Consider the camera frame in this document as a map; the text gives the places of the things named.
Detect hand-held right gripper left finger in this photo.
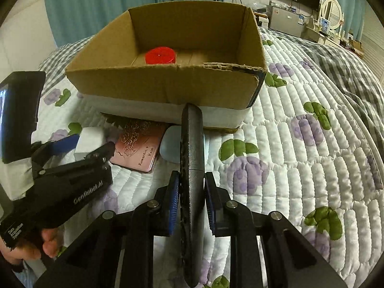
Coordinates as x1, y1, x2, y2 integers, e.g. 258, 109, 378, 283
34, 171, 182, 288

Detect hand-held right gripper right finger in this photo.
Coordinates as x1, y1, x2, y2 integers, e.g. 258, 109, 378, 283
204, 171, 348, 288

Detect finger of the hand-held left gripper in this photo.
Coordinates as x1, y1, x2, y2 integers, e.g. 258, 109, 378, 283
85, 142, 116, 169
31, 134, 80, 172

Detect small white box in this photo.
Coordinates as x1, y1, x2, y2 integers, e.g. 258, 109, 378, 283
74, 127, 105, 162

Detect black remote control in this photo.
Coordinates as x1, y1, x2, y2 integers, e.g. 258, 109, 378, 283
179, 103, 207, 288

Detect large cardboard box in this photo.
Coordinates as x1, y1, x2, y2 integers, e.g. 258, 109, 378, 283
65, 2, 268, 130

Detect person's left hand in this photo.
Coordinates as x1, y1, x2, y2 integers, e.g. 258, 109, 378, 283
0, 227, 61, 266

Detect pink rose-print booklet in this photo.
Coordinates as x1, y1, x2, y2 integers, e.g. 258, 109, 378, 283
109, 119, 168, 174

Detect pale blue oval case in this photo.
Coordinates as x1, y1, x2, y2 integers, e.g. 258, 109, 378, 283
159, 125, 207, 164

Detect grey checked pillow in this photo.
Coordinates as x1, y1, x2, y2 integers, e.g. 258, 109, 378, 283
37, 36, 96, 76

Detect floral quilted bedspread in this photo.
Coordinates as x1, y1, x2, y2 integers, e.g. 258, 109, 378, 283
31, 25, 384, 288

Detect red round lid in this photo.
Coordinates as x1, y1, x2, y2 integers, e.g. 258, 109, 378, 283
145, 47, 176, 65

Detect grey checked blanket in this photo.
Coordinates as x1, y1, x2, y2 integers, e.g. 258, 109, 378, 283
277, 31, 384, 192

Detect white dressing table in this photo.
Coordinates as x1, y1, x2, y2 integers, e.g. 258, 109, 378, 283
305, 25, 343, 47

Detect small brown cardboard box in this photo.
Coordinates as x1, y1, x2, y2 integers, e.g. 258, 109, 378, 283
347, 39, 365, 59

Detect white oval vanity mirror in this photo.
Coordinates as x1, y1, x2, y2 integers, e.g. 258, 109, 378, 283
320, 0, 344, 33

